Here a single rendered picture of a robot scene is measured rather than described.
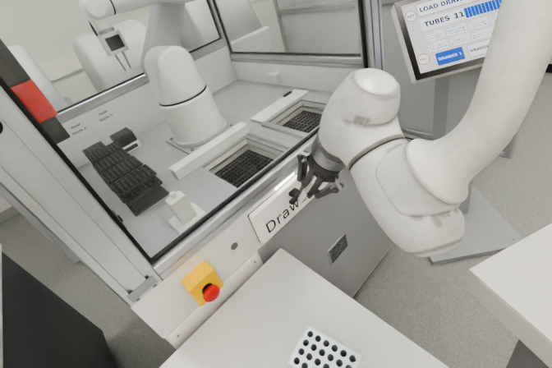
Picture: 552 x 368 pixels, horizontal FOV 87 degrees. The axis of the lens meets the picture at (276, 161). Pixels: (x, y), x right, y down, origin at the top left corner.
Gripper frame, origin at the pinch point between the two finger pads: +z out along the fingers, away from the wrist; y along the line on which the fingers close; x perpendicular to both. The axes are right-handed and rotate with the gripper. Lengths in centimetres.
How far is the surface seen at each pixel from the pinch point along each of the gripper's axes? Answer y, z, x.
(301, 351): -23.7, 1.5, 26.6
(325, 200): -4.2, 19.9, -13.6
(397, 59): 34, 62, -165
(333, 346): -27.2, -1.9, 21.7
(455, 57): -1, -9, -77
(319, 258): -16.6, 37.7, -4.0
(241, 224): 5.8, 5.6, 17.0
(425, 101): -1, 74, -164
